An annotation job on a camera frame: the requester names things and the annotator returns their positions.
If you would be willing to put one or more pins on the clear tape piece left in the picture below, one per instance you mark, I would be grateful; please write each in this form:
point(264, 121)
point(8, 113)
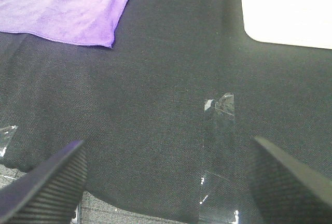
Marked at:
point(6, 135)

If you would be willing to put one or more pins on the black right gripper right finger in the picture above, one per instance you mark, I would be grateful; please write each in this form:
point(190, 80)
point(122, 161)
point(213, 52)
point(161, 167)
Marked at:
point(284, 189)

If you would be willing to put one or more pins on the clear tape strip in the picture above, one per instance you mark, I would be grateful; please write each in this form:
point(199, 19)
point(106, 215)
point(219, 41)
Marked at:
point(218, 188)

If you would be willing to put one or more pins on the white box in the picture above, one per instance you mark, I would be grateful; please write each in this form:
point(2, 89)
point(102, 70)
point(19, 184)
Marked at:
point(304, 23)

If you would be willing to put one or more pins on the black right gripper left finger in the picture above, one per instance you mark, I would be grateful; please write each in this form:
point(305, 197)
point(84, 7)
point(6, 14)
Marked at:
point(50, 192)

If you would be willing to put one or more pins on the black table cloth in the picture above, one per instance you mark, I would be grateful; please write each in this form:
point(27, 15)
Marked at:
point(139, 104)

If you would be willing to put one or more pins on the purple microfiber towel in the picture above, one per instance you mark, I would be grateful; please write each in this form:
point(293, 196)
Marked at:
point(76, 22)

